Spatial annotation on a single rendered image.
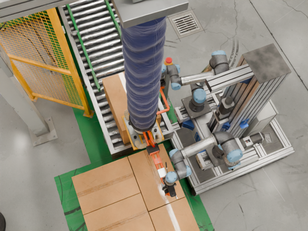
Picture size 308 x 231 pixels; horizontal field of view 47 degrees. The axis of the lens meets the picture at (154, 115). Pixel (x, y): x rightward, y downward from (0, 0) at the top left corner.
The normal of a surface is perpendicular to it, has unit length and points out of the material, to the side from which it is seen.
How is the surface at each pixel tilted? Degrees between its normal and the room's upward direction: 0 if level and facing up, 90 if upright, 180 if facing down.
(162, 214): 0
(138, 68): 79
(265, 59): 0
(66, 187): 0
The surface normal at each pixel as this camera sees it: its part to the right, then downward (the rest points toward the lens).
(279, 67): 0.03, -0.38
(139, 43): -0.29, 0.78
